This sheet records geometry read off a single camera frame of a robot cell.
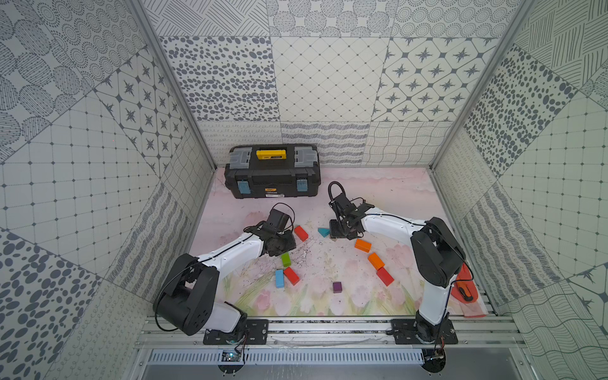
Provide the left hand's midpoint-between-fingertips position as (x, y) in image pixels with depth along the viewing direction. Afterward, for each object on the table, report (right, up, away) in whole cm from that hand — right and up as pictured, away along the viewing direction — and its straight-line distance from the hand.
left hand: (299, 245), depth 87 cm
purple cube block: (+14, -14, -6) cm, 20 cm away
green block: (-5, -6, +2) cm, 8 cm away
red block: (0, +3, +10) cm, 10 cm away
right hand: (+15, +3, +6) cm, 16 cm away
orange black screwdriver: (+58, -14, -7) cm, 60 cm away
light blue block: (-7, -12, -3) cm, 14 cm away
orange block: (+25, -1, +4) cm, 25 cm away
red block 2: (+32, -11, -2) cm, 33 cm away
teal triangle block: (+10, +3, +9) cm, 14 cm away
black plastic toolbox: (-12, +29, +9) cm, 32 cm away
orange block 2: (+29, -7, +1) cm, 30 cm away
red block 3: (-3, -11, -3) cm, 12 cm away
